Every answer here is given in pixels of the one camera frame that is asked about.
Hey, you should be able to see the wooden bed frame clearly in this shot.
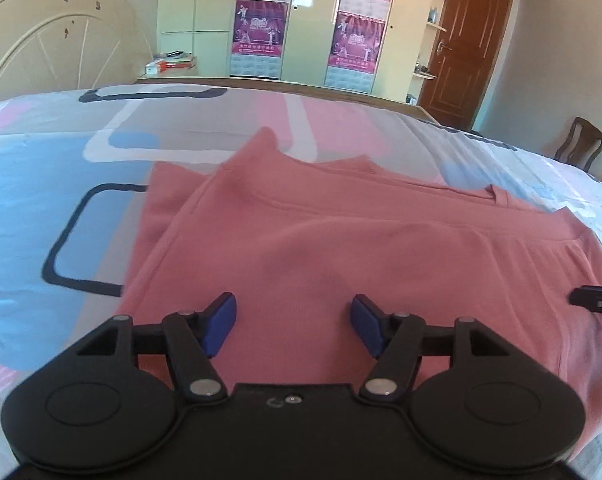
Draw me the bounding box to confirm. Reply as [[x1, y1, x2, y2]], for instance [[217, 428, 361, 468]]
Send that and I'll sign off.
[[136, 76, 439, 123]]

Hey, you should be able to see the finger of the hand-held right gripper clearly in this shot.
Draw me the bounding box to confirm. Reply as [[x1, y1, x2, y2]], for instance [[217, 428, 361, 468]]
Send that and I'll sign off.
[[570, 285, 602, 328]]

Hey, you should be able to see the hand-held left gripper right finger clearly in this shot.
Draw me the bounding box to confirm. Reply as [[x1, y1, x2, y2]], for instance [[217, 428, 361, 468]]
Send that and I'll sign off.
[[351, 294, 514, 406]]

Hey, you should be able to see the cream round headboard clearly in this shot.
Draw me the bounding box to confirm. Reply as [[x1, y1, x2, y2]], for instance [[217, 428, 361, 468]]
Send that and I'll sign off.
[[0, 0, 154, 106]]

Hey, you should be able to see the brown wooden door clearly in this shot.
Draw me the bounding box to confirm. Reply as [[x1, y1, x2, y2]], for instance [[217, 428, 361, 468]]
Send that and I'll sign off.
[[418, 0, 514, 131]]

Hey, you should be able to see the stack of books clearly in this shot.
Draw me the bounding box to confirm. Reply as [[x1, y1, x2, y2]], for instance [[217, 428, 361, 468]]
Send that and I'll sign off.
[[163, 51, 198, 71]]

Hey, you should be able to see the patterned bedsheet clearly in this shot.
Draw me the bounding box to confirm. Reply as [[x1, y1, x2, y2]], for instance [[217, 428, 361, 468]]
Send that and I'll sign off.
[[0, 82, 602, 461]]

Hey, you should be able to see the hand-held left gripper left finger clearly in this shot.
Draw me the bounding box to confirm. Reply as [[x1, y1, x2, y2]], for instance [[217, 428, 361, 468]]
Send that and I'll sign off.
[[73, 292, 238, 406]]

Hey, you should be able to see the pink sweater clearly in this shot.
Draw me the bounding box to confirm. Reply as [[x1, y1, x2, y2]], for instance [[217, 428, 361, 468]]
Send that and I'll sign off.
[[118, 127, 602, 406]]

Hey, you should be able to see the dark wooden chair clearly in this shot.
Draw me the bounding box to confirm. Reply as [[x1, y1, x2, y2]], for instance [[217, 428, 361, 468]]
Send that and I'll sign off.
[[553, 116, 602, 173]]

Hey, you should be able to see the cream glossy wardrobe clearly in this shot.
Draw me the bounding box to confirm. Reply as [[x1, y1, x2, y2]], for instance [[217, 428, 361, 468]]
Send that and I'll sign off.
[[156, 0, 554, 106]]

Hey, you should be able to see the cream corner shelf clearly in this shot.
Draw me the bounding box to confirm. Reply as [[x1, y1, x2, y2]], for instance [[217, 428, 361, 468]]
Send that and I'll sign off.
[[411, 0, 456, 81]]

